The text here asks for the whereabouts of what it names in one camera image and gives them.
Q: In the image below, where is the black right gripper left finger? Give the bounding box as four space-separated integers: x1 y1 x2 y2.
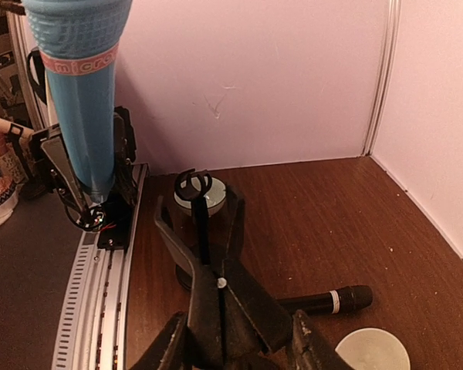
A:
131 311 192 370

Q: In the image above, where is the pale green ceramic bowl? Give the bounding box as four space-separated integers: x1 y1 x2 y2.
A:
174 177 226 217

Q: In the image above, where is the black microphone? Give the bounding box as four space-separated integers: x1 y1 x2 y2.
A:
278 285 373 315

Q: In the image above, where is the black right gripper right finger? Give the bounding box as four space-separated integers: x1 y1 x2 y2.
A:
289 310 352 370

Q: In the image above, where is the patterned mug outside enclosure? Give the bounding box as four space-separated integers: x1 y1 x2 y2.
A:
0 143 29 184

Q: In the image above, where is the patterned bowl outside enclosure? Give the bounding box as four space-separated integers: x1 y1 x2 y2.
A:
0 176 20 213

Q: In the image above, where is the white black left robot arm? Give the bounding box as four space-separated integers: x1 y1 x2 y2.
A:
7 106 137 232

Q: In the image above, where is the metal front rail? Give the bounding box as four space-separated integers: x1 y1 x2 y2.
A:
49 161 151 370

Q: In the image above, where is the black front microphone stand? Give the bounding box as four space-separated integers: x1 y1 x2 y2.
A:
154 184 294 370

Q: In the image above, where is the black microphone stand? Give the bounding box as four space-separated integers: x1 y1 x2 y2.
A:
173 167 248 290
154 184 294 370

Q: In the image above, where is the blue microphone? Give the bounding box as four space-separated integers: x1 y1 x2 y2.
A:
23 1 132 204

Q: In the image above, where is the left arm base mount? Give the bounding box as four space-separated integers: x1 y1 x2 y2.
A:
65 193 135 251

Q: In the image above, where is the white ceramic bowl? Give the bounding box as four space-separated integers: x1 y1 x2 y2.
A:
336 328 411 370

